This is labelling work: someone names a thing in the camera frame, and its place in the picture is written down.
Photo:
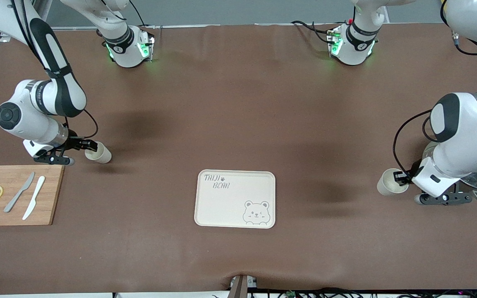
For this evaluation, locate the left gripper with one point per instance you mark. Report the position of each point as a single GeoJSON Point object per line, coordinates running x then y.
{"type": "Point", "coordinates": [412, 171]}

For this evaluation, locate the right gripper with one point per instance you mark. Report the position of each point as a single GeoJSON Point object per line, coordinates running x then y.
{"type": "Point", "coordinates": [74, 143]}

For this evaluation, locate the white plastic cup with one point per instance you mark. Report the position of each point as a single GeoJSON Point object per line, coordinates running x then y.
{"type": "Point", "coordinates": [102, 156]}
{"type": "Point", "coordinates": [385, 186]}

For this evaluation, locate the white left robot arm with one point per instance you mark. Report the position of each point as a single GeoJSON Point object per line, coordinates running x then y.
{"type": "Point", "coordinates": [462, 136]}

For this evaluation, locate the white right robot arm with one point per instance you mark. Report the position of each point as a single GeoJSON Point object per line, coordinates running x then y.
{"type": "Point", "coordinates": [23, 120]}

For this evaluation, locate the cream tray with bear print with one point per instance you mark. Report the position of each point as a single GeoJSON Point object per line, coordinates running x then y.
{"type": "Point", "coordinates": [230, 207]}

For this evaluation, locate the bamboo cutting board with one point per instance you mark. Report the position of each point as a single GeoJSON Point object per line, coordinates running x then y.
{"type": "Point", "coordinates": [52, 198]}

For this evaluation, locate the white plastic knife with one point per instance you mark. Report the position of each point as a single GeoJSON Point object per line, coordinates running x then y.
{"type": "Point", "coordinates": [34, 196]}

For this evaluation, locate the grey plastic knife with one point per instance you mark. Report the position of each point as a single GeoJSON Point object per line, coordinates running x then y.
{"type": "Point", "coordinates": [20, 192]}

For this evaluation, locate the brown metal bracket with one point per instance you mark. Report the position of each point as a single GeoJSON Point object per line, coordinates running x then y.
{"type": "Point", "coordinates": [240, 287]}

